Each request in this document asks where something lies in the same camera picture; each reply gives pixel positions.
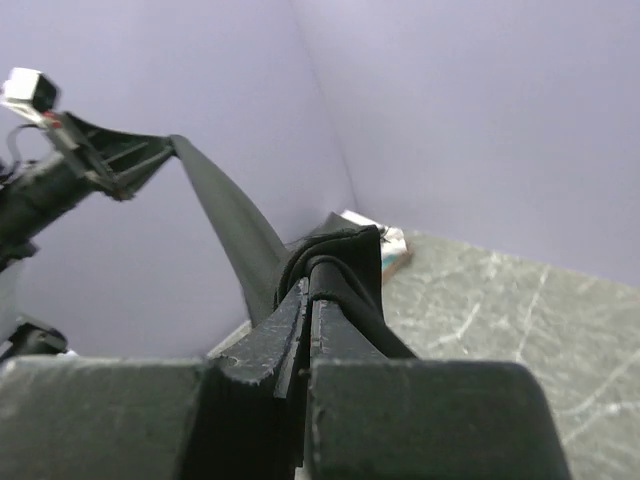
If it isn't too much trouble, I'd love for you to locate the white folded shirt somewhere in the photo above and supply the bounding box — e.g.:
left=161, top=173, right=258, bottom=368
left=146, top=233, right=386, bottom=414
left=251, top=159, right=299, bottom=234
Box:
left=340, top=210, right=408, bottom=259

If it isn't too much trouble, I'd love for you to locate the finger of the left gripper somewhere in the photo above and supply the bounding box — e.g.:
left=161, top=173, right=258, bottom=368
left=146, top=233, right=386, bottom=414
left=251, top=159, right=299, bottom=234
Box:
left=109, top=147, right=174, bottom=193
left=64, top=112, right=168, bottom=150

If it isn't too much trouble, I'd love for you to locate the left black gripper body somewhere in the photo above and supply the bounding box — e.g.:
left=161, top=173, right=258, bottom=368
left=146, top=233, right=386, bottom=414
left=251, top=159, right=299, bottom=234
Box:
left=44, top=112, right=135, bottom=201

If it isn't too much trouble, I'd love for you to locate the teal folded shirt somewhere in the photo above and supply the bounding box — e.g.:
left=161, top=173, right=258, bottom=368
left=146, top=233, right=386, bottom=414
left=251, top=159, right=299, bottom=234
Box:
left=382, top=250, right=409, bottom=276

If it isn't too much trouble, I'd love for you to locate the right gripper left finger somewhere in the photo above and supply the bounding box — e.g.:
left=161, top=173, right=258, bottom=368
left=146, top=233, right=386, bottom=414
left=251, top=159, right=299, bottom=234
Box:
left=1, top=281, right=308, bottom=479

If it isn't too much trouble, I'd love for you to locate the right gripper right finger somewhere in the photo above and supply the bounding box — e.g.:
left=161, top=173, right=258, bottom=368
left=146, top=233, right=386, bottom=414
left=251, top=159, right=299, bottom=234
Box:
left=305, top=301, right=570, bottom=480

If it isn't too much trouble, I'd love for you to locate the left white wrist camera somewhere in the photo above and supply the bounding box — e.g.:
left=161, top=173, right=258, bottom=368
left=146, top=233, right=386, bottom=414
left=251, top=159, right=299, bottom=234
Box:
left=1, top=67, right=59, bottom=124

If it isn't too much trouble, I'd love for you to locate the tan folded shirt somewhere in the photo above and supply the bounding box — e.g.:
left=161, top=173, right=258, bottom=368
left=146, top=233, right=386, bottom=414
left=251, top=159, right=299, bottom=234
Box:
left=382, top=244, right=414, bottom=284

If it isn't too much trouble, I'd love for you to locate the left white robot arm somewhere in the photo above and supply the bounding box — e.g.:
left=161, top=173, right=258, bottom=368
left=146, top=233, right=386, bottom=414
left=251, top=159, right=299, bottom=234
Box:
left=1, top=112, right=175, bottom=360

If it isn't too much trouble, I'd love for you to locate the black t shirt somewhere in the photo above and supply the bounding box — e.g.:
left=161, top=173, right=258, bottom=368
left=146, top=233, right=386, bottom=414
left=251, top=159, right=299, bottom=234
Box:
left=170, top=135, right=415, bottom=359

